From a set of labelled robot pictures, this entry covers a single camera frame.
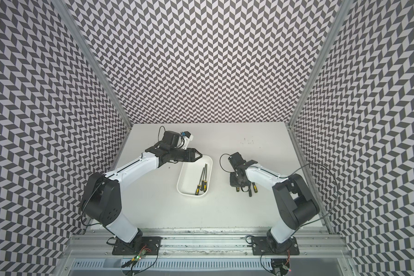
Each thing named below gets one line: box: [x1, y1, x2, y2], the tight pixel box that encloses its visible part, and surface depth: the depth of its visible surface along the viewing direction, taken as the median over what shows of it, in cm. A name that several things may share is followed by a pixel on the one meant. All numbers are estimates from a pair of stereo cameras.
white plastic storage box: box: [176, 154, 214, 198], surface depth 93 cm
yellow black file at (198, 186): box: [194, 167, 205, 196], surface depth 91 cm
